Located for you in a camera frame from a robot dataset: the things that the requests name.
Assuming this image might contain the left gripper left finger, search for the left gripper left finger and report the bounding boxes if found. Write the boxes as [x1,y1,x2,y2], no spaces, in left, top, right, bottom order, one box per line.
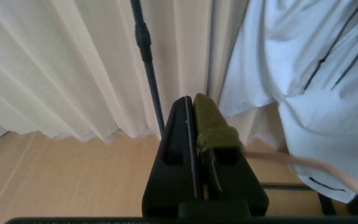
[141,95,203,218]

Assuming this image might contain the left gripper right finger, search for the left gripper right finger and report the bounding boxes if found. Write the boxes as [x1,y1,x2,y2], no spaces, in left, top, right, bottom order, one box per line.
[201,146,270,218]

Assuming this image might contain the green long-sleeved shirt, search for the green long-sleeved shirt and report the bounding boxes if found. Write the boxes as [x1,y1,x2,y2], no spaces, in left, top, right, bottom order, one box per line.
[193,93,246,156]

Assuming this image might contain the pink clothes hanger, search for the pink clothes hanger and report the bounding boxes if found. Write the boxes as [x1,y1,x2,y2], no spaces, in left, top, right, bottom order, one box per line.
[243,151,358,206]

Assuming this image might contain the pale grey shorts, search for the pale grey shorts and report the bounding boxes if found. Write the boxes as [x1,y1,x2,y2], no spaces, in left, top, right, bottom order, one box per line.
[218,0,358,205]

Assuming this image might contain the black clothes rack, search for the black clothes rack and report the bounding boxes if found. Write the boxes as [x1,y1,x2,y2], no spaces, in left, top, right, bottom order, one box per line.
[130,0,338,216]

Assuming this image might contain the beige curtain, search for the beige curtain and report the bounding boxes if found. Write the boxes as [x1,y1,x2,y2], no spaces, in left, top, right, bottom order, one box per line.
[0,0,288,150]

